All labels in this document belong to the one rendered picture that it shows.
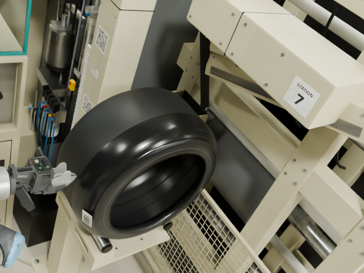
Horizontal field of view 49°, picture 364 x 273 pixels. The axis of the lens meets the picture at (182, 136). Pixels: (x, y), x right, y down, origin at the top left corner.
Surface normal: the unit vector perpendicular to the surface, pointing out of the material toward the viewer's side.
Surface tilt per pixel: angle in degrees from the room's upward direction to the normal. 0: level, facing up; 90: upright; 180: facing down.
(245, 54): 90
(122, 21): 90
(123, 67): 90
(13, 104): 90
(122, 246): 0
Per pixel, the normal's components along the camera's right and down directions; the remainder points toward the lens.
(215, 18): -0.78, 0.16
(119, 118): -0.12, -0.56
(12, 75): 0.54, 0.65
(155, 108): 0.23, -0.72
